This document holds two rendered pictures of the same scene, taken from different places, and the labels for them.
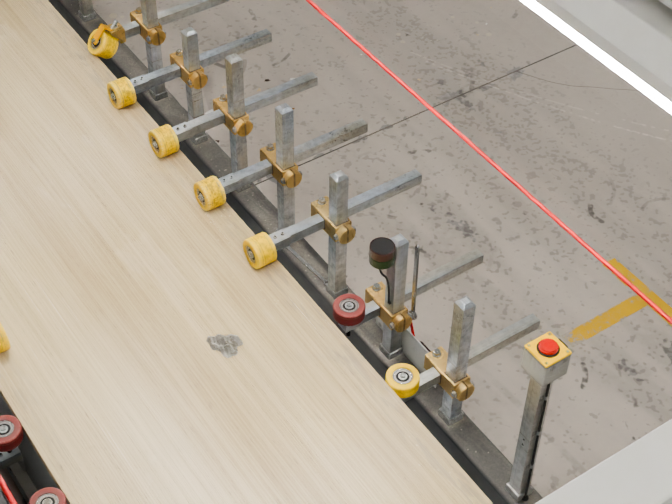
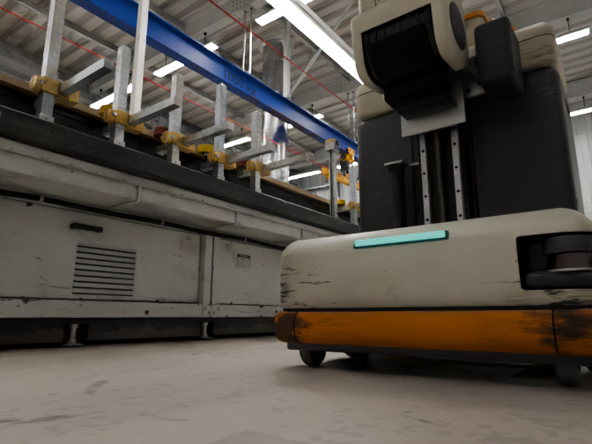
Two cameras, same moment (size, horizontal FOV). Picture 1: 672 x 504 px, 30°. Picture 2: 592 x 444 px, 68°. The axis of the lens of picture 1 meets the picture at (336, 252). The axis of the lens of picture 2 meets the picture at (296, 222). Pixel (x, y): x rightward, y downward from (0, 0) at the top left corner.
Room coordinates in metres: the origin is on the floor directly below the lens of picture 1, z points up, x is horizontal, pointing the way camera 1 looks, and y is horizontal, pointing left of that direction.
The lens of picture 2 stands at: (0.56, -2.91, 0.11)
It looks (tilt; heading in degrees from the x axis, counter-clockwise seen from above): 12 degrees up; 71
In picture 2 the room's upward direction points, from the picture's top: straight up
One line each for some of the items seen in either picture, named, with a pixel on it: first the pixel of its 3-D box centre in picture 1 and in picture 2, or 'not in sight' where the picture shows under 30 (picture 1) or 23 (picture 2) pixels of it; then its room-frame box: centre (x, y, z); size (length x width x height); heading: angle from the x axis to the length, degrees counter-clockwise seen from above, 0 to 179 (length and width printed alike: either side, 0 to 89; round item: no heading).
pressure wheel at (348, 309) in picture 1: (348, 319); not in sight; (2.04, -0.03, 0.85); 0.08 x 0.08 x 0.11
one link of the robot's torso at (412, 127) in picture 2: not in sight; (443, 62); (1.18, -2.15, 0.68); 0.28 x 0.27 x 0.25; 124
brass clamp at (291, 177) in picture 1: (280, 166); not in sight; (2.50, 0.15, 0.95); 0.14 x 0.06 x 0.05; 35
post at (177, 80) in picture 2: not in sight; (174, 127); (0.64, -1.15, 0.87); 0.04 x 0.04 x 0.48; 35
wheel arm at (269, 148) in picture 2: not in sight; (235, 159); (0.91, -1.04, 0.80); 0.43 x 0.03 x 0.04; 125
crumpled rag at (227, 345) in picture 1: (224, 340); not in sight; (1.92, 0.26, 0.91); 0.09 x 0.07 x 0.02; 60
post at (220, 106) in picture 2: not in sight; (219, 131); (0.84, -1.00, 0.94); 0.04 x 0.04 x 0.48; 35
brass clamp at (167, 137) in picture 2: not in sight; (178, 142); (0.65, -1.13, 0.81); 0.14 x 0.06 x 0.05; 35
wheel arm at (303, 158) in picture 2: not in sight; (270, 166); (1.12, -0.89, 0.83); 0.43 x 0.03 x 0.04; 125
